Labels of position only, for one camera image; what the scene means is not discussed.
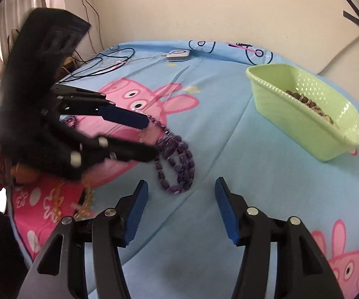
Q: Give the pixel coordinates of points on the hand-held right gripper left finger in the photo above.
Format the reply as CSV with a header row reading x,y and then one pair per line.
x,y
135,211

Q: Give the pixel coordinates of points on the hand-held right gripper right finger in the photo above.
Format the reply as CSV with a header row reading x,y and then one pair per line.
x,y
227,211

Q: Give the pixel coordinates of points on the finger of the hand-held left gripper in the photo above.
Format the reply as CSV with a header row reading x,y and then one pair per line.
x,y
123,116
129,152

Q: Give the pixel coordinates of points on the green plastic basket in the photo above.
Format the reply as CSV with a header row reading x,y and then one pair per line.
x,y
291,121

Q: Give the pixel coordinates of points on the gold amber jewelry pile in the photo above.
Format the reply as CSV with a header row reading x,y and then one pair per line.
x,y
84,199

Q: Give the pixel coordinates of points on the blue cartoon printed bedsheet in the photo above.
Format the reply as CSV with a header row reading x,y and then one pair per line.
x,y
213,149

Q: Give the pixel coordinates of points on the small white device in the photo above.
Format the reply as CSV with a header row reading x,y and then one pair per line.
x,y
177,55

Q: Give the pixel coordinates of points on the patterned curtain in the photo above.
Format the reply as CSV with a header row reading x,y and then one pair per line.
x,y
5,15

